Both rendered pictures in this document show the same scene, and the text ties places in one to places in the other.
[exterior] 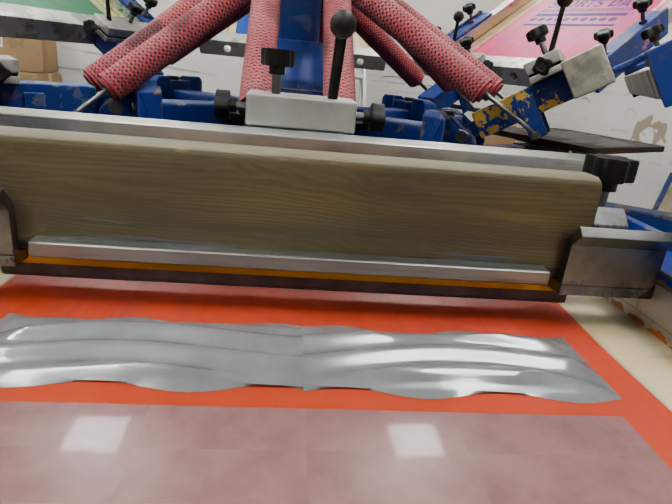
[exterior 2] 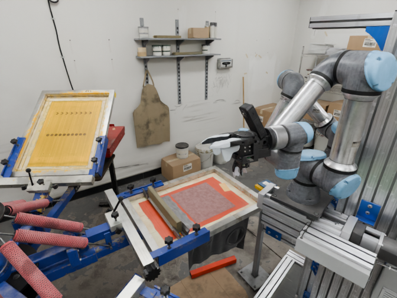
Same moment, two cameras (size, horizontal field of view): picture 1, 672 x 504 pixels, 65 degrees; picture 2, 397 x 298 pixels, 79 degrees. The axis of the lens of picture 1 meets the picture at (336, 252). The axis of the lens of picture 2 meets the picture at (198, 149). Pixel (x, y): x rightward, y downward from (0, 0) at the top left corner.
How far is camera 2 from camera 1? 1.57 m
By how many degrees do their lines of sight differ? 104
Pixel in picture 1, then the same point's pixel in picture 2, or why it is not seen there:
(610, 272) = not seen: hidden behind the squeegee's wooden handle
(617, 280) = not seen: hidden behind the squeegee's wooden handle
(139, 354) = (184, 217)
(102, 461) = (194, 213)
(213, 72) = not seen: outside the picture
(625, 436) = (173, 194)
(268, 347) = (177, 212)
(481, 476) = (182, 200)
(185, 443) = (190, 211)
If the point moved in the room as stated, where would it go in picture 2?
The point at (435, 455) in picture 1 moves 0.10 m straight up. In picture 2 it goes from (182, 201) to (182, 189)
